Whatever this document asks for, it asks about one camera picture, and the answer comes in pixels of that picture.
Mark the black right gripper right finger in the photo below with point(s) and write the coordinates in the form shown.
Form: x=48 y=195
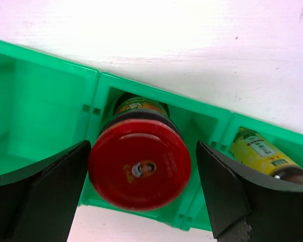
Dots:
x=246 y=205

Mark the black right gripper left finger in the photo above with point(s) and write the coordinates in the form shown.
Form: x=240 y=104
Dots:
x=38 y=202

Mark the small yellow-label bottle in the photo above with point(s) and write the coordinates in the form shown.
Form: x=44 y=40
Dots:
x=255 y=151

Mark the red-lid sauce jar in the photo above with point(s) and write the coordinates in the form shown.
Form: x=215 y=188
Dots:
x=139 y=161

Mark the green three-compartment tray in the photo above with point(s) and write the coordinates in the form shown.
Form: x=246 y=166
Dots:
x=48 y=104

